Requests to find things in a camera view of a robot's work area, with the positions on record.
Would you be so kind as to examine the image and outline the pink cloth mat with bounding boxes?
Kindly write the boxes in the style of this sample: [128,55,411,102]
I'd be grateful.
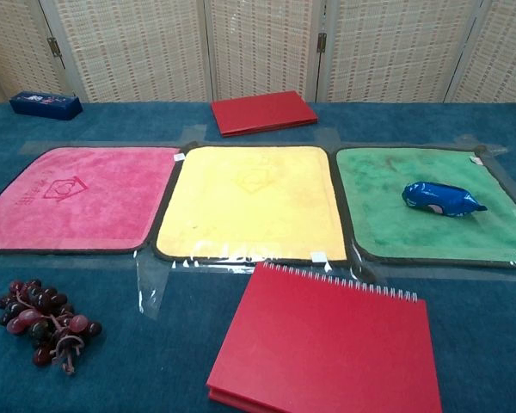
[0,145,183,256]

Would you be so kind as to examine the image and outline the purple grape bunch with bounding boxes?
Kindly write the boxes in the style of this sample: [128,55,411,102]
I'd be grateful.
[0,278,103,376]

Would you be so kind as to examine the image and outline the green cloth mat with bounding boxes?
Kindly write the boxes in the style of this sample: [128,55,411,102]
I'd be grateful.
[334,145,516,271]

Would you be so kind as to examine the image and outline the woven folding screen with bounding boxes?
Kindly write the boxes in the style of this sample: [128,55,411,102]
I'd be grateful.
[0,0,516,108]

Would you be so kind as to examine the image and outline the red spiral notebook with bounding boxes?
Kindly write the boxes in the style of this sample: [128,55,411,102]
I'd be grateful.
[206,262,444,413]

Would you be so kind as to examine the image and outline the red flat book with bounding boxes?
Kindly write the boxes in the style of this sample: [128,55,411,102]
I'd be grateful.
[209,89,319,139]

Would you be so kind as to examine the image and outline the blue table cover cloth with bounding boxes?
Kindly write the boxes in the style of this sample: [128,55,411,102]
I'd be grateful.
[0,101,516,413]

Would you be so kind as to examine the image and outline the dark blue rectangular box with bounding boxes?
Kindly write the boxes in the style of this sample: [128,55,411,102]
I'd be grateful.
[9,90,83,118]

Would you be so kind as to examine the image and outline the small blue snack packet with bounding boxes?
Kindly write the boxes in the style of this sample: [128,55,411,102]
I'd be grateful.
[402,180,488,217]

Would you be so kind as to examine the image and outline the yellow cloth mat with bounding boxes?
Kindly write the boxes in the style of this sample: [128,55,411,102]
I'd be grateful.
[155,145,349,263]

